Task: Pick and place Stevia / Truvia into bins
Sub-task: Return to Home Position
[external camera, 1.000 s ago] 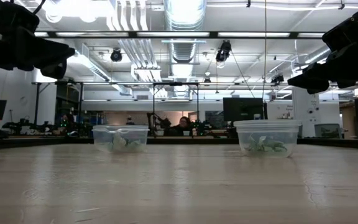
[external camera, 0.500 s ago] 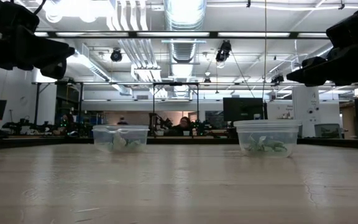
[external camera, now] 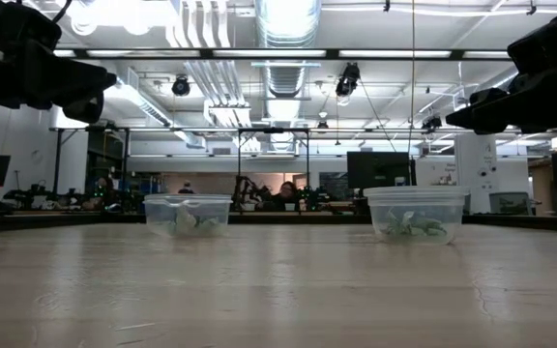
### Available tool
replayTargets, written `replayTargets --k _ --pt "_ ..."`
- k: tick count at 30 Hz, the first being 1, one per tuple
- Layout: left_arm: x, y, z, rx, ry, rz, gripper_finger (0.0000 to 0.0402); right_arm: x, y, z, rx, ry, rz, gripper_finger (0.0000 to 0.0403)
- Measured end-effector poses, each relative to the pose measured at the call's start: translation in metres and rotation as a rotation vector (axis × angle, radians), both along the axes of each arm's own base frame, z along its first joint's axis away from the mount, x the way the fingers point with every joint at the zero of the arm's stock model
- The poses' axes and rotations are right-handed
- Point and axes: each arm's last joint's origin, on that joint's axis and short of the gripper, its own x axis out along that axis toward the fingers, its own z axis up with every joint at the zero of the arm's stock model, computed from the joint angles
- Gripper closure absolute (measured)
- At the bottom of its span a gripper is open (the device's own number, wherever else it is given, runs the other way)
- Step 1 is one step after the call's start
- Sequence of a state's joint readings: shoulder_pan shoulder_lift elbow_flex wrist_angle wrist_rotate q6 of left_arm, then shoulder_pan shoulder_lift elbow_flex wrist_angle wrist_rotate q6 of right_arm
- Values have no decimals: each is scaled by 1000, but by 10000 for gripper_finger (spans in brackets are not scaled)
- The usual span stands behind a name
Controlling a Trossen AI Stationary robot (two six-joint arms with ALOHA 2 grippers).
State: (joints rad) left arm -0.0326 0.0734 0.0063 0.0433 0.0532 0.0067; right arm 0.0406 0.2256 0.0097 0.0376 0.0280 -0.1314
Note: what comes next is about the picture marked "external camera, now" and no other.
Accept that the thin hanging cord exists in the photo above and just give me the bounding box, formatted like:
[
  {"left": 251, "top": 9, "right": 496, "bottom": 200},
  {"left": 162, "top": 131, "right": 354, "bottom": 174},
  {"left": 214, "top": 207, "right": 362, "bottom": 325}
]
[{"left": 406, "top": 0, "right": 418, "bottom": 156}]

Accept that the black metal table frame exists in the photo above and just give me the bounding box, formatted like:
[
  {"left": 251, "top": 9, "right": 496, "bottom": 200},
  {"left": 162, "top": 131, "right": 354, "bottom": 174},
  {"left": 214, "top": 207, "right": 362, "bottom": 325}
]
[{"left": 0, "top": 210, "right": 557, "bottom": 234}]

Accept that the black hanging camera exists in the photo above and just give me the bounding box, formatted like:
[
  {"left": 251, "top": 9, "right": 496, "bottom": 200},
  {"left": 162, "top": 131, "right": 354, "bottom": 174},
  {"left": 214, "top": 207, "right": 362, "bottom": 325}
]
[
  {"left": 170, "top": 74, "right": 191, "bottom": 97},
  {"left": 421, "top": 114, "right": 443, "bottom": 132},
  {"left": 335, "top": 61, "right": 362, "bottom": 98}
]

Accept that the black background rig frame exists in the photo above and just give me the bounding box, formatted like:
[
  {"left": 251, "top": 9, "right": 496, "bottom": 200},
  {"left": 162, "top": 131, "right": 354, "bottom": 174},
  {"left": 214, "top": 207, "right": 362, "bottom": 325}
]
[{"left": 237, "top": 127, "right": 311, "bottom": 190}]

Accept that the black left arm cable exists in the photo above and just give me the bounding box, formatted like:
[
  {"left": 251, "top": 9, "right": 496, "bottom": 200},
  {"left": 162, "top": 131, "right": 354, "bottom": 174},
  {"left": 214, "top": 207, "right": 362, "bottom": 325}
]
[{"left": 53, "top": 0, "right": 74, "bottom": 23}]

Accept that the silver ceiling duct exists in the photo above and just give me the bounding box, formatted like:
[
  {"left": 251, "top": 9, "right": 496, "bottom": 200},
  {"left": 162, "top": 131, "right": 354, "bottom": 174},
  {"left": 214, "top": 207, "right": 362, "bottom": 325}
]
[{"left": 253, "top": 0, "right": 323, "bottom": 98}]

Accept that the white pillar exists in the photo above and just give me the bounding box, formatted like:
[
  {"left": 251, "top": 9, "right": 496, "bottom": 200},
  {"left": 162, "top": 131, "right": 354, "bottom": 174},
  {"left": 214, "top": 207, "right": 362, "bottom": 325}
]
[{"left": 454, "top": 133, "right": 500, "bottom": 214}]

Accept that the round clear plastic bin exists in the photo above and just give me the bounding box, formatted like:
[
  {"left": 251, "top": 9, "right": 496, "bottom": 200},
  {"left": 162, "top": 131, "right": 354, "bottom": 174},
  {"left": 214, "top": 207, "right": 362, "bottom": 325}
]
[{"left": 363, "top": 186, "right": 471, "bottom": 246}]

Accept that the rectangular clear plastic bin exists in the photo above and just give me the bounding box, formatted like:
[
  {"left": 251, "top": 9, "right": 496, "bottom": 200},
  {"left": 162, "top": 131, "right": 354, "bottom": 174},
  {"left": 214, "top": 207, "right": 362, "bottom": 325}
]
[{"left": 143, "top": 193, "right": 234, "bottom": 238}]

